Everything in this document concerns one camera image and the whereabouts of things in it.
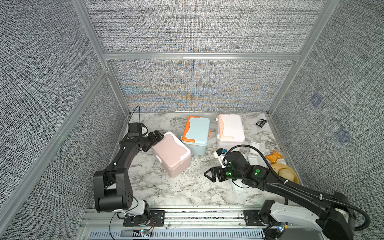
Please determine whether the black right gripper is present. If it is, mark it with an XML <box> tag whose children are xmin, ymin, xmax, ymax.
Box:
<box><xmin>202</xmin><ymin>164</ymin><xmax>246</xmax><ymax>184</ymax></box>

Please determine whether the pink white medicine box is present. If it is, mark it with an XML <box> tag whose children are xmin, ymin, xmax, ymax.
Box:
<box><xmin>152</xmin><ymin>132</ymin><xmax>192</xmax><ymax>178</ymax></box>

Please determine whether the blue orange medicine box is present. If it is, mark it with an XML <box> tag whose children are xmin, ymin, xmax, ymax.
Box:
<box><xmin>181</xmin><ymin>116</ymin><xmax>211</xmax><ymax>156</ymax></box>

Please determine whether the clear plastic gauze box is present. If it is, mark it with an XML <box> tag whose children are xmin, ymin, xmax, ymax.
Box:
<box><xmin>247</xmin><ymin>140</ymin><xmax>266</xmax><ymax>166</ymax></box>

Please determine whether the white pink medicine chest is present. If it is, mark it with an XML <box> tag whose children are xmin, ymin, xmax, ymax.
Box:
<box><xmin>217</xmin><ymin>114</ymin><xmax>246</xmax><ymax>150</ymax></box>

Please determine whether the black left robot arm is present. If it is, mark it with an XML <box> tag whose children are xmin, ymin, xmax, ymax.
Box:
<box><xmin>93</xmin><ymin>123</ymin><xmax>164</xmax><ymax>218</ymax></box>

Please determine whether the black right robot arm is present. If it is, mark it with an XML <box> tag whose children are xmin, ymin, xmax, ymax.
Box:
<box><xmin>204</xmin><ymin>146</ymin><xmax>371</xmax><ymax>240</ymax></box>

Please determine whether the orange plastic toy piece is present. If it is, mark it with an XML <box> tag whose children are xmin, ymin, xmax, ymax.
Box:
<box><xmin>266</xmin><ymin>150</ymin><xmax>283</xmax><ymax>164</ymax></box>

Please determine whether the black foil sachet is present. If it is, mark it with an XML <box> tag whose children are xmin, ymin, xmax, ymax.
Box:
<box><xmin>256</xmin><ymin>119</ymin><xmax>268</xmax><ymax>128</ymax></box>

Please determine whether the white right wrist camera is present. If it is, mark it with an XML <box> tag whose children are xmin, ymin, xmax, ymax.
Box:
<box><xmin>214</xmin><ymin>148</ymin><xmax>229</xmax><ymax>169</ymax></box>

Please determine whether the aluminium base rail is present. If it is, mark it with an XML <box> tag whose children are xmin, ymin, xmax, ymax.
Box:
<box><xmin>76</xmin><ymin>206</ymin><xmax>325</xmax><ymax>240</ymax></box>

